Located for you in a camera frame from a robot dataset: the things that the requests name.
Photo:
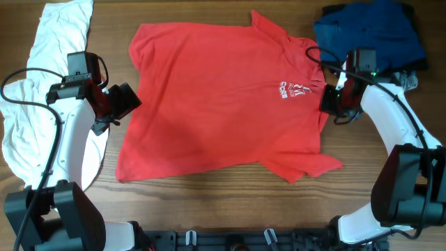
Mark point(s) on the folded blue garment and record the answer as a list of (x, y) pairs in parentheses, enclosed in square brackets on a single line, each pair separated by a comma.
[(369, 35)]

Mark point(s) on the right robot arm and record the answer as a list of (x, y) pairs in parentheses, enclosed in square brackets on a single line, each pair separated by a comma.
[(409, 193)]

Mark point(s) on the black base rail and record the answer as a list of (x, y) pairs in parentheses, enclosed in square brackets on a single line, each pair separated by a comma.
[(266, 240)]

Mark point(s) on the folded light grey garment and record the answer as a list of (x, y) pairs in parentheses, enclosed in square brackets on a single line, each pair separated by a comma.
[(407, 80)]

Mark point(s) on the white t-shirt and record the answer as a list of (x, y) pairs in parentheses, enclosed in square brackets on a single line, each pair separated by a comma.
[(29, 129)]

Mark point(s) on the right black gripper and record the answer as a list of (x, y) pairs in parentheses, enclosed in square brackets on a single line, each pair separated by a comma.
[(329, 103)]

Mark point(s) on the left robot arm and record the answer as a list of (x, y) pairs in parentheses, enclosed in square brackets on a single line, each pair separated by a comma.
[(57, 215)]

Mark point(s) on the red printed t-shirt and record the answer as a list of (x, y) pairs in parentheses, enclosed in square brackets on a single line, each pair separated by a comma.
[(215, 96)]

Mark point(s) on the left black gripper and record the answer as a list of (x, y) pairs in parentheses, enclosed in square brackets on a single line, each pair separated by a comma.
[(126, 101)]

